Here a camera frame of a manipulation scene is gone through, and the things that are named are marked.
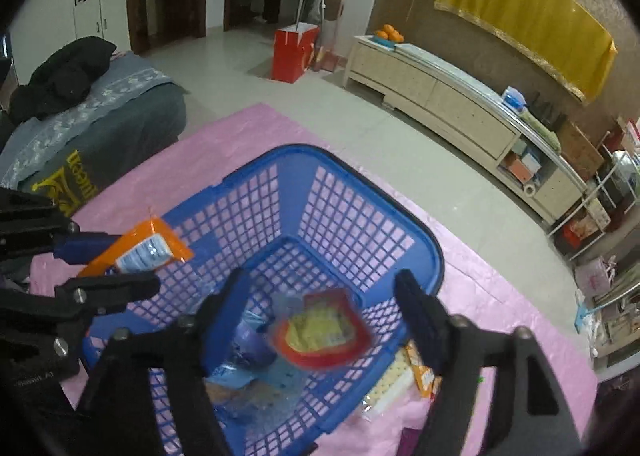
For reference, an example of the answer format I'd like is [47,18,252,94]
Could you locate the light blue snack packet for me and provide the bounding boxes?
[205,316,281,389]
[215,371,313,424]

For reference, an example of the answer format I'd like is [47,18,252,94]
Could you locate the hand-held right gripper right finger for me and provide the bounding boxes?
[395,270,583,456]

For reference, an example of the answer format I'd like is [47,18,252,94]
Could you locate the blue plastic basket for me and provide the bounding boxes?
[81,144,445,456]

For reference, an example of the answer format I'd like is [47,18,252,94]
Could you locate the plate of oranges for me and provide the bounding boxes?
[372,24,405,44]

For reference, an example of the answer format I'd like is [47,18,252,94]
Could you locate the green folded cloth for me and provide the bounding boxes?
[520,110,561,151]

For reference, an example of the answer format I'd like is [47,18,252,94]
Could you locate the black router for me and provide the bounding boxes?
[525,93,553,124]

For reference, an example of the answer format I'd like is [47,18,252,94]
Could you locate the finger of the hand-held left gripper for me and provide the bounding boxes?
[0,188,123,265]
[55,271,161,319]

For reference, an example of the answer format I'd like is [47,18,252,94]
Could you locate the orange box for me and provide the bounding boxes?
[502,153,538,181]

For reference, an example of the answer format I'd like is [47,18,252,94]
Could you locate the brown cardboard box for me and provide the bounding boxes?
[555,120,606,181]

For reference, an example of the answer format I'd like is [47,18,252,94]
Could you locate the red and yellow snack packet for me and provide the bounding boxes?
[267,287,373,369]

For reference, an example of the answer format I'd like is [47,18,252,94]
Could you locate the pink gift bag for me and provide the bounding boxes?
[574,256,608,299]

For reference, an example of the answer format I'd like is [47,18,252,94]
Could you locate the beige low cabinet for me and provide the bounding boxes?
[344,34,601,227]

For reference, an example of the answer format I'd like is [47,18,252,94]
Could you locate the black jacket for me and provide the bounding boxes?
[10,36,117,121]

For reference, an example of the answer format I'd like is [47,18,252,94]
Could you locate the orange and white snack packet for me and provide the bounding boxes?
[402,341,442,399]

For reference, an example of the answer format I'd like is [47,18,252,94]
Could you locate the white metal rack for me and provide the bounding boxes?
[547,131,640,261]

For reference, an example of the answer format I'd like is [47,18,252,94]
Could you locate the red paper bag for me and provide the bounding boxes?
[271,23,321,84]

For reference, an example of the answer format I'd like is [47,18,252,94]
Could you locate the cream dotted snack packet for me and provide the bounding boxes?
[362,348,417,422]

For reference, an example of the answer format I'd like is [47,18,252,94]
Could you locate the long-handled dustpan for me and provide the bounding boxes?
[312,0,346,72]

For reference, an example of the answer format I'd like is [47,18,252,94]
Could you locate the blue tissue box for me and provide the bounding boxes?
[501,86,526,111]

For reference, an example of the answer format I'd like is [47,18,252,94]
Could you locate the grey covered bed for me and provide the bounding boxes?
[0,50,188,217]

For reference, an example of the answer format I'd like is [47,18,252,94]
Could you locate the yellow cloth cover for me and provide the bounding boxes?
[434,0,617,104]

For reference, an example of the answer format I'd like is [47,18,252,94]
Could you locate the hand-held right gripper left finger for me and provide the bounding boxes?
[75,267,253,456]

